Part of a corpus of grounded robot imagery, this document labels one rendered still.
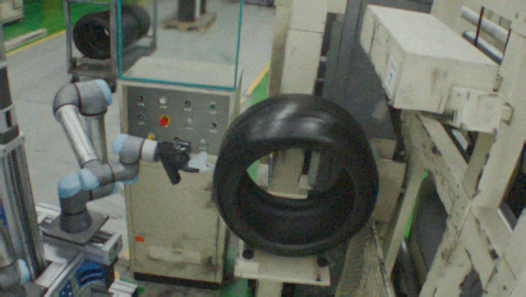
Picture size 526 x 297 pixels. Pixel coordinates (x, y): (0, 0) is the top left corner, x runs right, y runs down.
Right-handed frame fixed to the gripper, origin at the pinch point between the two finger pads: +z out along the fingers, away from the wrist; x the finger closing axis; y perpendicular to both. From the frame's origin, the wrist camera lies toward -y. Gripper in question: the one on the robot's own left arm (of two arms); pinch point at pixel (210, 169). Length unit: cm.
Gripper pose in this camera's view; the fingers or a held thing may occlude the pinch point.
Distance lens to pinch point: 163.4
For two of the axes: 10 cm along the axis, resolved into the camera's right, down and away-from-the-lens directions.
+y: 2.3, -8.6, -4.6
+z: 9.7, 2.1, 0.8
